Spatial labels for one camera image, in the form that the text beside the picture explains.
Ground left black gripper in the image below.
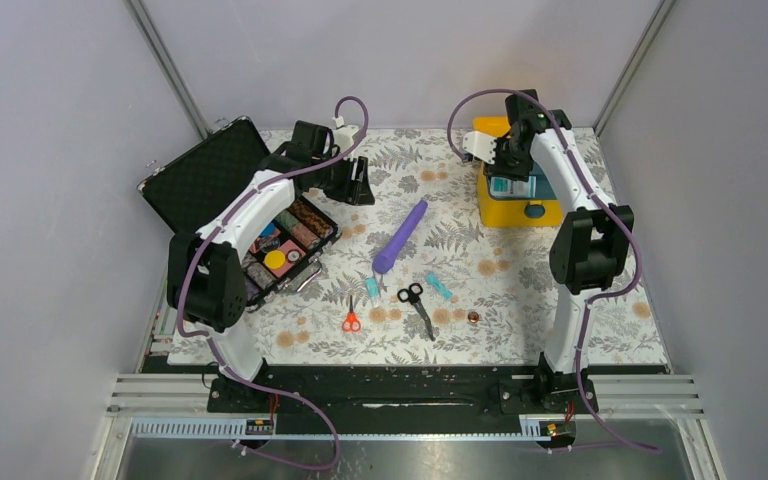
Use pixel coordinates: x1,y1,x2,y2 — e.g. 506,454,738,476
310,149,373,205

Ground gauze dressing packet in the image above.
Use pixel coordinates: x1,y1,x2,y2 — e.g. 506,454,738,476
488,176,537,200

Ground teal divided tray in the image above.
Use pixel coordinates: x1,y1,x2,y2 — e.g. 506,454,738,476
486,162,558,202

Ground teal packet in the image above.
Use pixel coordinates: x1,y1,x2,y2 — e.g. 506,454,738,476
426,273,454,301
364,277,381,308

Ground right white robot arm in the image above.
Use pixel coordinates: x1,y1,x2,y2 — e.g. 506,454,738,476
485,89,634,412

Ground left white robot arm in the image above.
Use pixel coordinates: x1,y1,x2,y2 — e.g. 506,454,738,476
167,116,374,411

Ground yellow plastic box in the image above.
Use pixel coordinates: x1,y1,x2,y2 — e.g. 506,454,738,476
473,115,565,230

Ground purple flashlight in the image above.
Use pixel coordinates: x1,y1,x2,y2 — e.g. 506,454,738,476
372,200,428,275

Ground black poker chip case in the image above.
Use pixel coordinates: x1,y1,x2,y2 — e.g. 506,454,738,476
138,117,337,318

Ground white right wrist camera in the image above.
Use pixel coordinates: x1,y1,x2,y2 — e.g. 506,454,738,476
462,130,498,165

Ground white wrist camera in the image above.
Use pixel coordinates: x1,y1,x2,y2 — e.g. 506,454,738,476
462,130,498,165
332,116,360,156

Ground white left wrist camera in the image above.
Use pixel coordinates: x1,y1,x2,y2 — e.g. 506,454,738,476
332,116,360,156

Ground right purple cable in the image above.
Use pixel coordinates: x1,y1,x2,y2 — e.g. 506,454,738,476
446,89,664,456

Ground purple cable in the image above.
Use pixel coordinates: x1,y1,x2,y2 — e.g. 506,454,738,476
175,95,371,472
446,89,664,456

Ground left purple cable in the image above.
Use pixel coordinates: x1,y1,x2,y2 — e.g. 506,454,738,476
175,95,371,472

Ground black handled scissors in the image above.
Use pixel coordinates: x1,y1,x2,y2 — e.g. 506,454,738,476
397,283,436,341

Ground orange handled scissors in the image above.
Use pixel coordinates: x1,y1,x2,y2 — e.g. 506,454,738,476
341,295,362,333

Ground black mounting base plate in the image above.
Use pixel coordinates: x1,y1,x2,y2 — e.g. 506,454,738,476
206,362,601,437

